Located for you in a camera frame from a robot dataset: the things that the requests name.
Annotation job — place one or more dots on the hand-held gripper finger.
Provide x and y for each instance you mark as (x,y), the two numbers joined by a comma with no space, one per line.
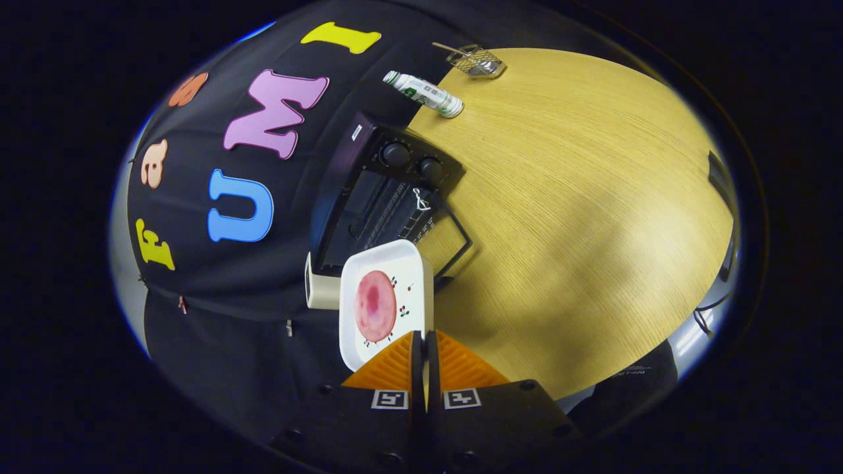
(433,382)
(417,382)

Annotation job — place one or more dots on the white bottle green label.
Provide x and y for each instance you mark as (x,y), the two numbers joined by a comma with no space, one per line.
(425,94)

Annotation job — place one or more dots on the black backdrop cloth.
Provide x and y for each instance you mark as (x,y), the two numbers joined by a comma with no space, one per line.
(230,329)

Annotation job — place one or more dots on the pink round food slice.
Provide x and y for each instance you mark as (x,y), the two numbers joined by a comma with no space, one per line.
(375,306)

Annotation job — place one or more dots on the wooden stick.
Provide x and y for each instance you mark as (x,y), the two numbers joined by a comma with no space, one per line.
(444,47)

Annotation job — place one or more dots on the white square plate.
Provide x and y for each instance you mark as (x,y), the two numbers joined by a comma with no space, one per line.
(411,263)

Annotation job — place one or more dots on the black toaster oven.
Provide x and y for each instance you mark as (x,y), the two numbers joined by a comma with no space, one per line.
(395,155)

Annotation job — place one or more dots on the white bread toaster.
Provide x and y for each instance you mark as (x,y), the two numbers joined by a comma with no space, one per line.
(323,293)

